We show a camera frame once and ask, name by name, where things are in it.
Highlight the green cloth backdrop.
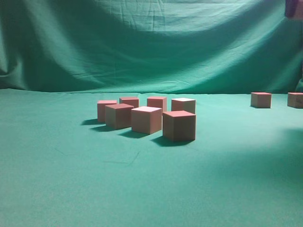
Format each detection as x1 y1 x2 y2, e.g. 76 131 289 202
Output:
0 0 303 227

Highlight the pink cube moved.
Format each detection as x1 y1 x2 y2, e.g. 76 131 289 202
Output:
97 100 117 122
119 96 139 108
171 98 196 114
105 104 134 130
147 96 167 112

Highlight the pink cube column second-far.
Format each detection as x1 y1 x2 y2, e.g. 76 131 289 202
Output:
162 111 196 142

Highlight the pink cube column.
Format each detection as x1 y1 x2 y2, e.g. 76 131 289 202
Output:
285 0 303 20
131 106 162 134
250 92 272 108
287 92 303 109

